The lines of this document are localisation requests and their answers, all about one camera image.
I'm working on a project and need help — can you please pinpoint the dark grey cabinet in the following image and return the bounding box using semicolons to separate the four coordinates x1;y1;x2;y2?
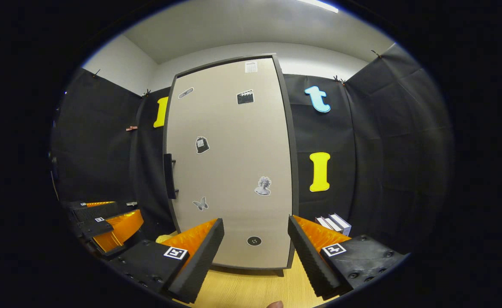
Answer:
162;53;300;276

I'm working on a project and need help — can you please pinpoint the long ceiling light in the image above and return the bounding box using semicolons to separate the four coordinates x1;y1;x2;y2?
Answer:
296;0;339;13

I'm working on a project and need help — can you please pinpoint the black backdrop cloth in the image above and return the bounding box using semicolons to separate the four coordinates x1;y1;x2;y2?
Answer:
50;43;454;257

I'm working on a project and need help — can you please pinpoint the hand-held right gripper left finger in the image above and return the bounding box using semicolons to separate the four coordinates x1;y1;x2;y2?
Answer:
107;218;226;304

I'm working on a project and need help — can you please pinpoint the beige cabinet door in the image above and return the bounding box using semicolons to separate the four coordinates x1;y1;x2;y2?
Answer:
165;58;294;270

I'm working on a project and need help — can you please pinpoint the black door handle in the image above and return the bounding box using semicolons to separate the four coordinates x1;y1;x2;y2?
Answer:
163;153;179;200

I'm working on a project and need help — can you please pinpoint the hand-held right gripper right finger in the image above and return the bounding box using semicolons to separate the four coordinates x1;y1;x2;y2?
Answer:
287;215;407;300

